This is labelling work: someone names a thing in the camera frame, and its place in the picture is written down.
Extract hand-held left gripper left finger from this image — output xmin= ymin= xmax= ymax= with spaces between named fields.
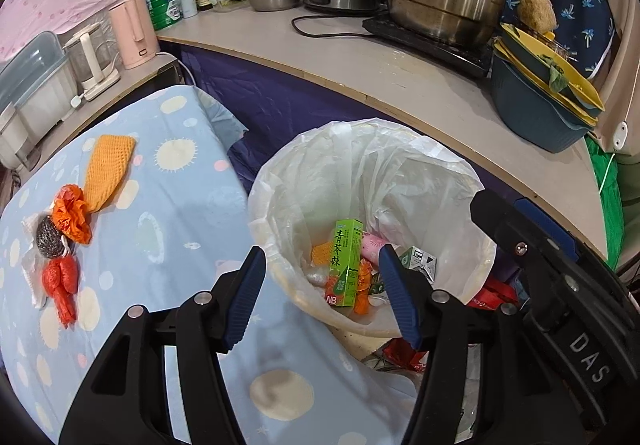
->
xmin=59 ymin=246 xmax=267 ymax=445

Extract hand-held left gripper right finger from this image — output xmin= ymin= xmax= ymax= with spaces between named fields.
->
xmin=378 ymin=245 xmax=566 ymax=445

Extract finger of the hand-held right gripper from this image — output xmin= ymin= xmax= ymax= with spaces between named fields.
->
xmin=517 ymin=198 xmax=581 ymax=261
xmin=470 ymin=190 xmax=548 ymax=258

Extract orange plastic wrapper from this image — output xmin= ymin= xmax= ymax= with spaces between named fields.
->
xmin=352 ymin=262 xmax=386 ymax=316
xmin=52 ymin=184 xmax=94 ymax=246

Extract green and white carton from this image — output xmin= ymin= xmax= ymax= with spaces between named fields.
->
xmin=397 ymin=246 xmax=440 ymax=282

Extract pink plastic cup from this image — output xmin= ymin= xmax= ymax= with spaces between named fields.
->
xmin=361 ymin=231 xmax=396 ymax=261

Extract long green box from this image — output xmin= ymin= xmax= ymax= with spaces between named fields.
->
xmin=324 ymin=218 xmax=365 ymax=308

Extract large orange foam net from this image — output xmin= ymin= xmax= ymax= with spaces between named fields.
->
xmin=311 ymin=240 xmax=336 ymax=267

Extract trash bin with white bag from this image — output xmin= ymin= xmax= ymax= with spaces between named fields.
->
xmin=246 ymin=118 xmax=498 ymax=338

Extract red and white packets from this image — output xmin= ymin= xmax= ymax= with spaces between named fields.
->
xmin=382 ymin=275 xmax=521 ymax=373

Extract green plastic bag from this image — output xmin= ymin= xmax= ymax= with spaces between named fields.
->
xmin=585 ymin=135 xmax=640 ymax=271

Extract blue dotted blanket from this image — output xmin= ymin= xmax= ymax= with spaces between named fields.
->
xmin=0 ymin=84 xmax=418 ymax=445

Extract blue plastic basin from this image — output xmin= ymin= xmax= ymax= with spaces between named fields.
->
xmin=490 ymin=58 xmax=591 ymax=153

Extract stacked blue yellow basins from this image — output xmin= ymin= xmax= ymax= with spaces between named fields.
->
xmin=492 ymin=22 xmax=606 ymax=128

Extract red-orange crumpled wrapper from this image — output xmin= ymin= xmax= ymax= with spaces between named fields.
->
xmin=41 ymin=256 xmax=80 ymax=331

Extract black induction cooktop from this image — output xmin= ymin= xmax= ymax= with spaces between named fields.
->
xmin=362 ymin=15 xmax=496 ymax=78

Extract orange crumpled plastic wrapper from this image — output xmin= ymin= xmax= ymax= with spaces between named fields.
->
xmin=52 ymin=184 xmax=94 ymax=246

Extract small orange foam net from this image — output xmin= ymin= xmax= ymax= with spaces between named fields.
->
xmin=82 ymin=134 xmax=137 ymax=214

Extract steel wool scrubber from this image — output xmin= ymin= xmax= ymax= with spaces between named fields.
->
xmin=34 ymin=216 xmax=71 ymax=258

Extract dark purple curtain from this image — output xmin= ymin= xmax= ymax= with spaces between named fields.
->
xmin=160 ymin=42 xmax=531 ymax=206

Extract brown sponge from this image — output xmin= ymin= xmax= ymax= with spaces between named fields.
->
xmin=517 ymin=0 xmax=557 ymax=33

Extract glass electric kettle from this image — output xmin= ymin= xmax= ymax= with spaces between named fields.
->
xmin=64 ymin=22 xmax=122 ymax=101

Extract pink electric kettle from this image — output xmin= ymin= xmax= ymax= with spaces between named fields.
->
xmin=109 ymin=0 xmax=161 ymax=70

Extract plastic dish rack with lid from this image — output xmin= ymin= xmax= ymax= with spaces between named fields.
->
xmin=0 ymin=31 xmax=78 ymax=136

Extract green tin can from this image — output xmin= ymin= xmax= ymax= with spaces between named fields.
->
xmin=144 ymin=0 xmax=182 ymax=32

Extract black power cable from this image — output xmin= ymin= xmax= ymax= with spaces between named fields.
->
xmin=291 ymin=15 xmax=371 ymax=38

